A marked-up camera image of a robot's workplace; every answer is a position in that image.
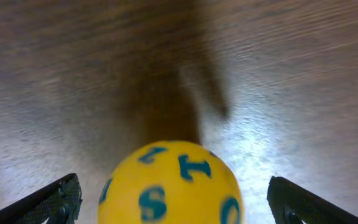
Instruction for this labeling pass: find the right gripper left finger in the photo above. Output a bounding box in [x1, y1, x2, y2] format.
[0, 173, 83, 224]

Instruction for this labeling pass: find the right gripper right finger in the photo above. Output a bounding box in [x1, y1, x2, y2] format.
[267, 176, 358, 224]

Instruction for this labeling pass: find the yellow lettered ball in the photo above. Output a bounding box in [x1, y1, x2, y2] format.
[98, 141, 246, 224]

